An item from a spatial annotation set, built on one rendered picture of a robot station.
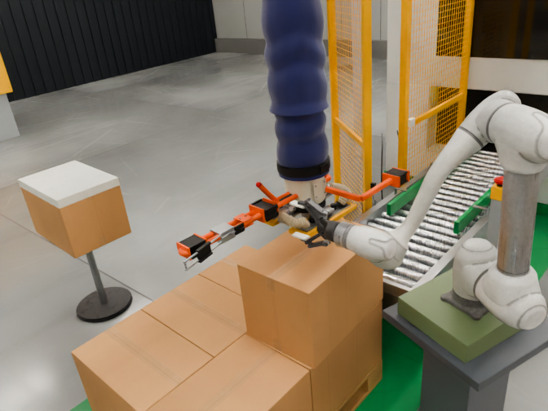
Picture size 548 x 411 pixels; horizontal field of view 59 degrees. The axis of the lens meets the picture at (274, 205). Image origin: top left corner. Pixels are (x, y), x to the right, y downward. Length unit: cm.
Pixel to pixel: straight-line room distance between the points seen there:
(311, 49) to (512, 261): 99
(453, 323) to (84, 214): 218
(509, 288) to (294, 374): 95
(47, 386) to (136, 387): 114
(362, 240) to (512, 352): 76
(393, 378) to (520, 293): 130
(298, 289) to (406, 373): 118
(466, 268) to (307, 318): 65
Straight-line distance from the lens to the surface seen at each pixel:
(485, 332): 199
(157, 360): 238
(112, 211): 324
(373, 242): 161
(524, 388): 303
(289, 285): 199
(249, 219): 184
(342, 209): 212
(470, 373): 194
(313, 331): 207
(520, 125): 152
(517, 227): 168
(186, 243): 173
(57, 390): 330
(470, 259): 192
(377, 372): 283
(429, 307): 206
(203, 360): 231
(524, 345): 211
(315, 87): 186
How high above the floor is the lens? 210
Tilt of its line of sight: 26 degrees down
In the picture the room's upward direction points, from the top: 6 degrees counter-clockwise
